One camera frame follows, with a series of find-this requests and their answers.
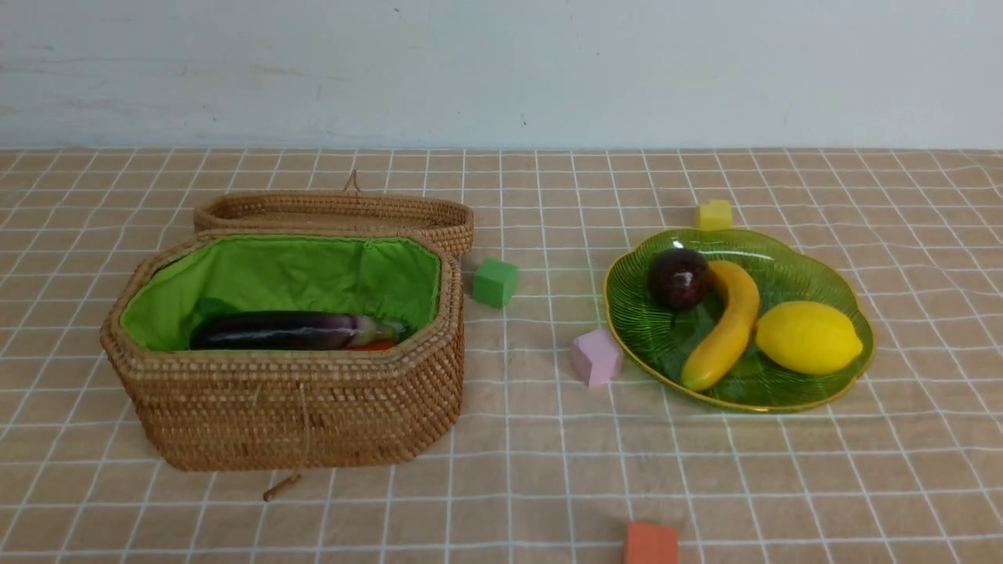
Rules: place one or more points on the orange toy carrot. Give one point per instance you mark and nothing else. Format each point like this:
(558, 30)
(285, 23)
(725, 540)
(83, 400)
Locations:
(376, 346)

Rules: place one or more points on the dark purple toy mangosteen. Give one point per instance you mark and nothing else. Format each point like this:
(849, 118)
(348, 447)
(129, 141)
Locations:
(677, 279)

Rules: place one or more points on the purple toy eggplant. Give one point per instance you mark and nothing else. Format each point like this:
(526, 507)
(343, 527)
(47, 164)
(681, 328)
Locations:
(293, 330)

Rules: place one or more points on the yellow toy banana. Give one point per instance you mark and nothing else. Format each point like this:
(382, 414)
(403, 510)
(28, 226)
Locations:
(723, 347)

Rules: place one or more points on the yellow toy lemon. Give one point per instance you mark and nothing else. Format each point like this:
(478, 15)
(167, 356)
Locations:
(808, 337)

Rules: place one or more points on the green foam cube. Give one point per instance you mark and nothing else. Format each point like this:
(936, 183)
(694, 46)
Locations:
(495, 282)

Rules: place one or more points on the woven rattan basket lid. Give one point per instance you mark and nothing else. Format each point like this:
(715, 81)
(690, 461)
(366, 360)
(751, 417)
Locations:
(448, 224)

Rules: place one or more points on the green fabric basket lining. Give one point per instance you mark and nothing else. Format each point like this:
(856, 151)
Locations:
(393, 279)

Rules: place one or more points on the pink foam cube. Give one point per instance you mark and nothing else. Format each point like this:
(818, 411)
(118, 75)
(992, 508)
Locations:
(596, 357)

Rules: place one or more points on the green glass leaf plate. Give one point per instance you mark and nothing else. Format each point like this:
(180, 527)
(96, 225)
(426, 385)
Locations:
(660, 341)

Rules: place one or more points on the yellow foam cube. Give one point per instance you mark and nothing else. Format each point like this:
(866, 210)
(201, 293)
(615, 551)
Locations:
(713, 215)

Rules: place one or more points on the orange foam cube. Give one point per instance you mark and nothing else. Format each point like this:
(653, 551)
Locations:
(650, 543)

